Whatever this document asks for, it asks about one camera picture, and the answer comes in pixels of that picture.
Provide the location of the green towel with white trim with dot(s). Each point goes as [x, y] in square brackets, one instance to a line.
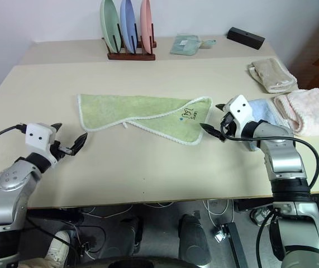
[137, 114]

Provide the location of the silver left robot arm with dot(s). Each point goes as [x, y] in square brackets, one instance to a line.
[7, 192]

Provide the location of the small dark rounded foot shape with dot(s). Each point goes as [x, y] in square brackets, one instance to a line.
[131, 234]

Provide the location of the dark rounded robot body edge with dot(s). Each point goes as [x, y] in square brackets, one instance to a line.
[137, 263]

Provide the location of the pink folded towel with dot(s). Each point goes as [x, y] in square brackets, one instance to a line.
[307, 111]

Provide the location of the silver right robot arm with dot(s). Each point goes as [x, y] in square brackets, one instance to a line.
[286, 159]

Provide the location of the grey robot torso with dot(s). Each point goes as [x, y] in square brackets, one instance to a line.
[307, 258]

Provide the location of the pink plate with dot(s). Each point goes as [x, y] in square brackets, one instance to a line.
[145, 25]

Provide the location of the light blue folded towel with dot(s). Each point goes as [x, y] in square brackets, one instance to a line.
[262, 110]

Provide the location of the beige trouser leg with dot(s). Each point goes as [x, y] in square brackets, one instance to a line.
[33, 263]

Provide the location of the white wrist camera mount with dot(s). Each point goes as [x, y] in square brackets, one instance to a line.
[37, 136]
[241, 109]

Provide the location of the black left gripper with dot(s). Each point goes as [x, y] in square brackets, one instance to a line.
[56, 152]

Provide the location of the blue plate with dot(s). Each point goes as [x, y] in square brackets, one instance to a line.
[128, 25]

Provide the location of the brown wooden plate rack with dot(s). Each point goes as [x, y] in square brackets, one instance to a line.
[131, 56]

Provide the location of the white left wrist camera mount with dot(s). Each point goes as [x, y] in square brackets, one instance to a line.
[37, 136]

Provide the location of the black metal table leg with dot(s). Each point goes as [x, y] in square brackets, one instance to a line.
[236, 245]

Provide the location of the white sneaker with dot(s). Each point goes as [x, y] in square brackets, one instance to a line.
[58, 247]

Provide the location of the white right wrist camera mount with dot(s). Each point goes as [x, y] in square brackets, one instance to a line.
[241, 109]

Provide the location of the black rectangular box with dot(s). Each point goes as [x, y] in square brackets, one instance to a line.
[245, 37]

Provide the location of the beige folded towel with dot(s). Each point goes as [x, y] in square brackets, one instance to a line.
[272, 74]

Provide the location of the large dark rounded foot shape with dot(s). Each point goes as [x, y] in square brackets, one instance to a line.
[193, 240]

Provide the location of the green plate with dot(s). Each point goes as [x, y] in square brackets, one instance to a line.
[109, 22]

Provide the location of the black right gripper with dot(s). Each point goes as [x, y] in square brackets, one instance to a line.
[230, 124]

